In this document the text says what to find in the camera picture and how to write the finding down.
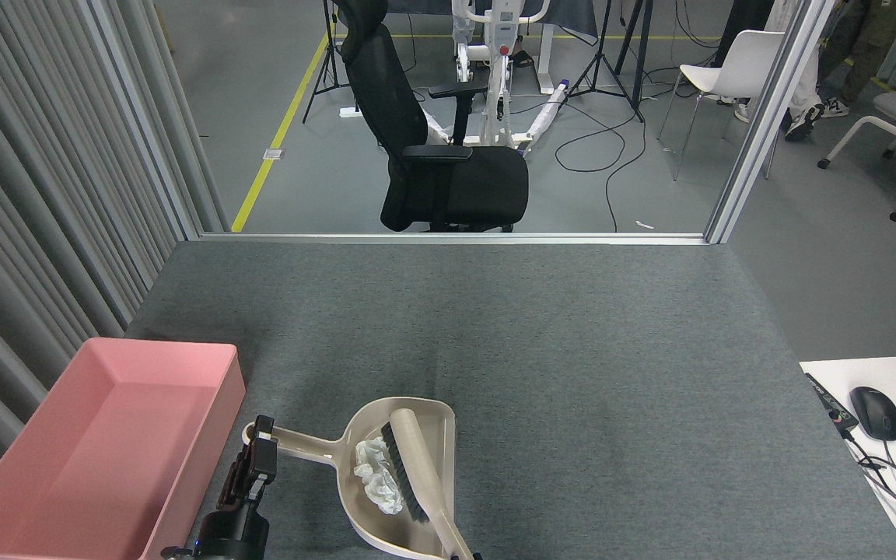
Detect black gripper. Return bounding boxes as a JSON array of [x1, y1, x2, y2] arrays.
[[195, 415, 278, 560]]

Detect beige plastic dustpan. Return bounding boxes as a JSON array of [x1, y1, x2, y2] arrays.
[[242, 397, 457, 560]]

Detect beige hand brush black bristles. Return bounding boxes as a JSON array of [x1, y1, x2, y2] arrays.
[[380, 410, 474, 560]]

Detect pink plastic bin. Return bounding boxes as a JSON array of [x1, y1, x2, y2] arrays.
[[0, 337, 247, 560]]

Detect black office chair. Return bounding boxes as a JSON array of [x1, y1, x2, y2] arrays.
[[337, 0, 530, 234]]

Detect grey curtain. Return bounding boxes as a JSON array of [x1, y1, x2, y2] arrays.
[[0, 0, 227, 522]]

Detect black tripod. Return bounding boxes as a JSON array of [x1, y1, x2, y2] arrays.
[[569, 0, 655, 124], [303, 0, 359, 125]]

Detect white wheeled stand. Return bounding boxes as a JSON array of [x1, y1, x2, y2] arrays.
[[417, 0, 573, 156]]

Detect black slim device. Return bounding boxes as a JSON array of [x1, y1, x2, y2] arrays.
[[804, 373, 859, 434]]

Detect black computer mouse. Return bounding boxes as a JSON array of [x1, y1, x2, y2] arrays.
[[850, 387, 896, 442]]

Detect white plastic chair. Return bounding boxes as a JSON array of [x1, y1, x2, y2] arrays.
[[656, 30, 787, 182]]

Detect person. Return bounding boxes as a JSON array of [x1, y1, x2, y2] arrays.
[[734, 43, 828, 143], [815, 0, 896, 119]]

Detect silver table edge rail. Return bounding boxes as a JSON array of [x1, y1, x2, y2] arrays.
[[199, 231, 709, 246]]

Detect silver post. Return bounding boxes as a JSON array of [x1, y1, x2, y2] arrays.
[[706, 0, 838, 244], [79, 0, 204, 242]]

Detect black floor cable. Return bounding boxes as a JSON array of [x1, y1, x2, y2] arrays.
[[555, 101, 649, 233]]

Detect black desk cable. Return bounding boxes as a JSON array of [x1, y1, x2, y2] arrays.
[[841, 428, 896, 537]]

